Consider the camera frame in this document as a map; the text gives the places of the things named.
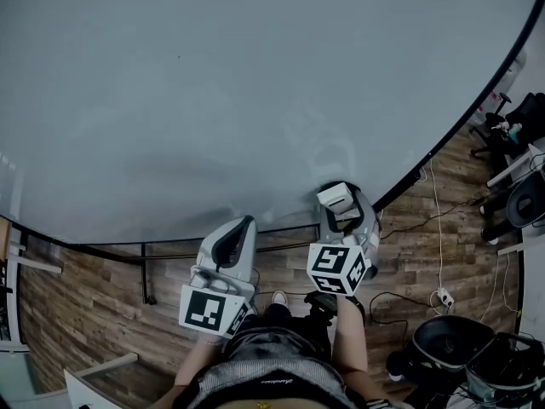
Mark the grey metal bar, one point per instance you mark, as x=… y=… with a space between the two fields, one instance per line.
x=110 y=362

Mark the black open bag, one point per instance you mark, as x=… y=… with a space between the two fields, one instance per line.
x=506 y=369

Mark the large white board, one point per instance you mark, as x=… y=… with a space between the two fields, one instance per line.
x=213 y=100

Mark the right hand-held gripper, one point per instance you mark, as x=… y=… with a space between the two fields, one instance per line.
x=336 y=266

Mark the person's right forearm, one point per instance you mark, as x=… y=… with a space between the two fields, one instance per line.
x=349 y=339

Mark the person's left forearm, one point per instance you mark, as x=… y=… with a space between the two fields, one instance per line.
x=200 y=356

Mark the black wristband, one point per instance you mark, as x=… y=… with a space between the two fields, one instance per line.
x=357 y=309

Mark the white eraser block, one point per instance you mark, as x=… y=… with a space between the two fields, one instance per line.
x=336 y=198

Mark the wooden table with white legs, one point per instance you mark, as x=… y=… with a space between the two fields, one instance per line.
x=14 y=292

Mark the person's torso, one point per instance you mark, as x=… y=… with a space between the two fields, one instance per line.
x=272 y=364

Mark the person's white shoe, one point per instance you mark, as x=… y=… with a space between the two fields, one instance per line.
x=279 y=298

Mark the white desk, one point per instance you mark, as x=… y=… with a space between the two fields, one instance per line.
x=534 y=279
x=511 y=166

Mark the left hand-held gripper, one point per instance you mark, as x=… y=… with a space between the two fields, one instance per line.
x=204 y=309

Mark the grey glass desk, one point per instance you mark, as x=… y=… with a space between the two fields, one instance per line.
x=25 y=373

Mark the black box device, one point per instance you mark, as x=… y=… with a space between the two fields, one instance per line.
x=319 y=303

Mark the black office chair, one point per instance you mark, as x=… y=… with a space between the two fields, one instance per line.
x=511 y=122

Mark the white power strip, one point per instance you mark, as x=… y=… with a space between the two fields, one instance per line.
x=443 y=297

